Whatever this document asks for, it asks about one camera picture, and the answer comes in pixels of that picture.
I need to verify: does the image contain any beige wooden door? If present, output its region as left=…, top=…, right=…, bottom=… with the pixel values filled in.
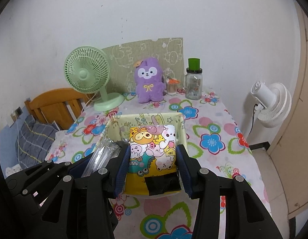
left=265, top=1, right=308, bottom=219

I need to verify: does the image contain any green desk fan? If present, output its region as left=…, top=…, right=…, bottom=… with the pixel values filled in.
left=64, top=47, right=125, bottom=112

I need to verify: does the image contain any white standing fan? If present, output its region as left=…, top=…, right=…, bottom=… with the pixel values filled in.
left=244, top=80, right=292, bottom=145

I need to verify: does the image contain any grey plaid pillow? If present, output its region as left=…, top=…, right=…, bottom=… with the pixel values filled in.
left=18, top=116, right=60, bottom=170

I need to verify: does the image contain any cartoon print tissue packet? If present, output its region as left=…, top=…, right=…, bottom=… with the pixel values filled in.
left=123, top=123, right=182, bottom=196

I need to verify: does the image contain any green patterned board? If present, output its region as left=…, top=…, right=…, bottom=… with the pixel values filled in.
left=101, top=37, right=184, bottom=94

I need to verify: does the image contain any clear pack of straws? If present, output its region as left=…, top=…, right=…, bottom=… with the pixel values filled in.
left=82, top=137, right=122, bottom=177

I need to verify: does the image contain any white fan cable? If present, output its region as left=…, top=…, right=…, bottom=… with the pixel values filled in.
left=80, top=93, right=98, bottom=112

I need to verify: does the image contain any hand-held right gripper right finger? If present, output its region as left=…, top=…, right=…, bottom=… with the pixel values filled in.
left=176, top=144, right=284, bottom=239

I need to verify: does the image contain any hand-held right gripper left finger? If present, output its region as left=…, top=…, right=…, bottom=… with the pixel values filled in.
left=26, top=143, right=131, bottom=239

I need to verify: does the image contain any toothpick jar with orange lid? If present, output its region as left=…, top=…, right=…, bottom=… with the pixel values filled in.
left=166, top=76, right=180, bottom=95

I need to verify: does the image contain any purple plush toy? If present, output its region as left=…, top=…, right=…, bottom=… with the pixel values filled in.
left=134, top=57, right=167, bottom=104

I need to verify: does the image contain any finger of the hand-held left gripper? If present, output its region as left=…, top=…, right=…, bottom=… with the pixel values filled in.
left=108, top=202, right=119, bottom=231
left=6, top=154, right=94, bottom=180

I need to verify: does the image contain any wooden chair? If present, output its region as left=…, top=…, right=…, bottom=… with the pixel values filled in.
left=24, top=88, right=94, bottom=131

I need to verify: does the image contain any white crumpled cloth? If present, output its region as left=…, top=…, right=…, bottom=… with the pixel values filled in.
left=6, top=164, right=22, bottom=177

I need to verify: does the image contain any cartoon print fabric storage box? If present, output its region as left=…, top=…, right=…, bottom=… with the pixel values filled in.
left=94, top=112, right=190, bottom=200

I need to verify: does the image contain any glass mug jar green lid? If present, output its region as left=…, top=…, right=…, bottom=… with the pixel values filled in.
left=181, top=58, right=203, bottom=100

